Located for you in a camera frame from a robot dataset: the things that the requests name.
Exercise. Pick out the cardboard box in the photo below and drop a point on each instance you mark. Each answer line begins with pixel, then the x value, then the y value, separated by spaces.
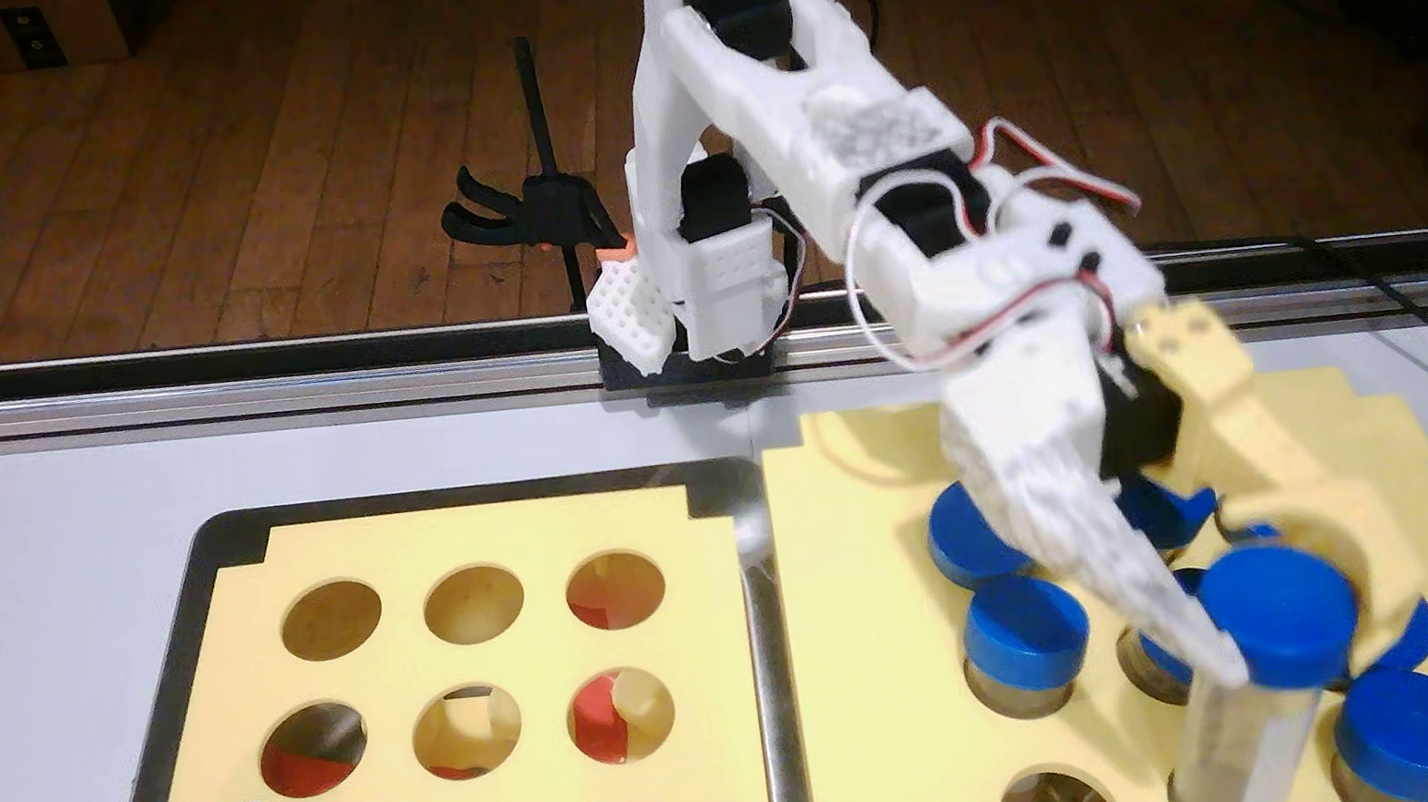
pixel 79 23

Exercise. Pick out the metal tray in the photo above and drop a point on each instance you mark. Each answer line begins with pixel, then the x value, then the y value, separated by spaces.
pixel 777 724

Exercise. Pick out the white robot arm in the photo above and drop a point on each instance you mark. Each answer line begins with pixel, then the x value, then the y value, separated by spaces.
pixel 657 119

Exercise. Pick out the large yellow foam rack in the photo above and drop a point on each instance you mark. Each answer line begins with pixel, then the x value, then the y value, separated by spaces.
pixel 893 708

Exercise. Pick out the yellow foam rack in tray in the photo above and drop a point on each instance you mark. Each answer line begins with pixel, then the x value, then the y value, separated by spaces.
pixel 720 759

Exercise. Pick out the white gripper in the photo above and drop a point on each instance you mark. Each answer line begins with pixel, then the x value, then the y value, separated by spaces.
pixel 1025 388

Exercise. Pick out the black clamp with orange trigger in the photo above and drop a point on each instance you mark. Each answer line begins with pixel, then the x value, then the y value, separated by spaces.
pixel 557 201

